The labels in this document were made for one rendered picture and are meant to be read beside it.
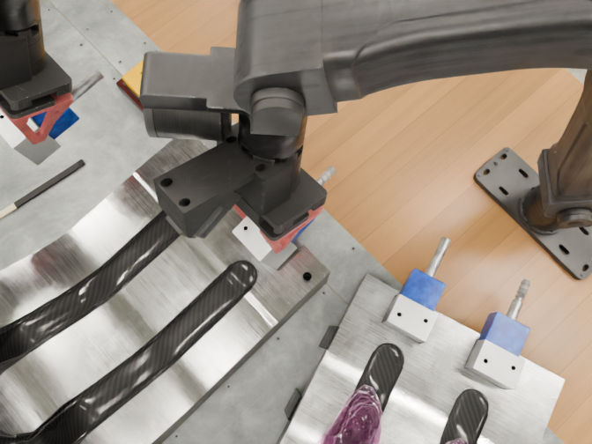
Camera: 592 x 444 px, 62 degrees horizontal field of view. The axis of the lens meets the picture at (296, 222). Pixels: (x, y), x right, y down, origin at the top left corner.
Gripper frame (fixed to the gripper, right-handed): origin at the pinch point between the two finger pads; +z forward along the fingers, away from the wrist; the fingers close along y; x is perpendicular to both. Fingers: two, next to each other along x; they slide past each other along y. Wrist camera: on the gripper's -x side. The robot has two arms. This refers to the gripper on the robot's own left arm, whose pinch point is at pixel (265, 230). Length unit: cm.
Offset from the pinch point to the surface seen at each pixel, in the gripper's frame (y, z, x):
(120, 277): -10.0, 8.8, -14.0
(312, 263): 4.7, 4.8, 3.5
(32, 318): -10.9, 8.0, -24.1
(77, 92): -27.2, -4.0, -6.7
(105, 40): -44.8, 3.7, 4.9
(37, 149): -25.1, -0.4, -13.8
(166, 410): 5.8, 11.6, -18.1
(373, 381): 18.4, 12.4, 2.1
